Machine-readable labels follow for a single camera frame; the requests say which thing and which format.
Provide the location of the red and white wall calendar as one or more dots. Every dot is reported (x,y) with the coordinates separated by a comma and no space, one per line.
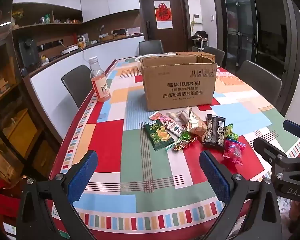
(163,15)

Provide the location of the beige orange snack packet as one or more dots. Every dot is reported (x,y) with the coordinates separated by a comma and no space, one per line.
(196,125)

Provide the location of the brown cardboard box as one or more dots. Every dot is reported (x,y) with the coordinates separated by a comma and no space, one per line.
(177,87)

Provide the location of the white wall intercom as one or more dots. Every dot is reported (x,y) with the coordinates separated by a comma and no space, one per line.
(197,18)

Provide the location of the green foil lollipop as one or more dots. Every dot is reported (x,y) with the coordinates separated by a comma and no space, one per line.
(184,137)

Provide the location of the green cracker packet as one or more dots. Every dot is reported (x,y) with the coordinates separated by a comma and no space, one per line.
(158,136)

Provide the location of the green wrapped candy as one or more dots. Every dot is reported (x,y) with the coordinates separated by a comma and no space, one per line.
(231,132)

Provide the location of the small white candy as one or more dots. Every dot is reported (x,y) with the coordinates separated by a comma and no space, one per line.
(173,115)

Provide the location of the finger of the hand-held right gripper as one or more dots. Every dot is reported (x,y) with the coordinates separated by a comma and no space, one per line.
(267,148)
(296,128)

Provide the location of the white plastic basket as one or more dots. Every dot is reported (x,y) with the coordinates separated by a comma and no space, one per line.
(138,61)

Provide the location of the shiny red gold candy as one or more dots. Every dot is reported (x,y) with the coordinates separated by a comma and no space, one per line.
(183,145)

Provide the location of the pink cartoon snack packet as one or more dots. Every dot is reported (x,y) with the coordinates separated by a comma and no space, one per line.
(168,125)

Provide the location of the dark brown door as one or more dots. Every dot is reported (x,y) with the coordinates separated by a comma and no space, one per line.
(178,12)

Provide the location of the grey dining chair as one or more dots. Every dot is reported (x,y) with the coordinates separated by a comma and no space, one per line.
(77,85)
(151,47)
(216,55)
(258,80)

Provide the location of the black glass door cabinet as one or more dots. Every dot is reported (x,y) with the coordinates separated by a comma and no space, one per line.
(255,30)

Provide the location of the black snack packet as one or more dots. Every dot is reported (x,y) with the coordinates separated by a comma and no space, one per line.
(215,132)

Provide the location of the white stool with black bag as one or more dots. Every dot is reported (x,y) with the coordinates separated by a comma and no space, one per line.
(199,38)

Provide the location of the pink candy packet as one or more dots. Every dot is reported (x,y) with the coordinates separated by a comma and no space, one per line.
(233,151)

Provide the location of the white counter cabinet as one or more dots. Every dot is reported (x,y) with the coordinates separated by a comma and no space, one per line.
(50,92)

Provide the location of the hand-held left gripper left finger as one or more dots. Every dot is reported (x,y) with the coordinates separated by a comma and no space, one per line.
(83,172)

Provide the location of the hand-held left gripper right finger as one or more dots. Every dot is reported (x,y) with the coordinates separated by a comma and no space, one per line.
(213,177)

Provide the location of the black countertop appliance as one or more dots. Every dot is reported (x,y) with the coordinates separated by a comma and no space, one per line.
(28,52)

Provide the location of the pink drink bottle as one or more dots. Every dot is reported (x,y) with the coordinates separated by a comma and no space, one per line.
(100,85)

